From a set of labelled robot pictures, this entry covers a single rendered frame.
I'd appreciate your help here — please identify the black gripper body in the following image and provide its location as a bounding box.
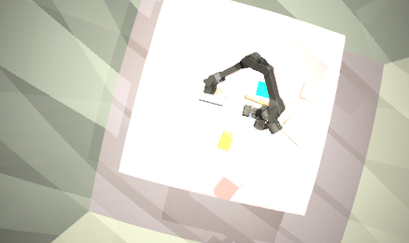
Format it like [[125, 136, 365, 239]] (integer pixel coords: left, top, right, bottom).
[[242, 105, 261, 120]]

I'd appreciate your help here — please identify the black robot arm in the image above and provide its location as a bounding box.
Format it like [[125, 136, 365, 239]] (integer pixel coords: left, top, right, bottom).
[[204, 52, 285, 136]]

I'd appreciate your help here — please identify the yellow block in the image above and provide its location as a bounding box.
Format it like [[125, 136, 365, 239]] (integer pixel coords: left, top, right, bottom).
[[218, 130, 235, 151]]

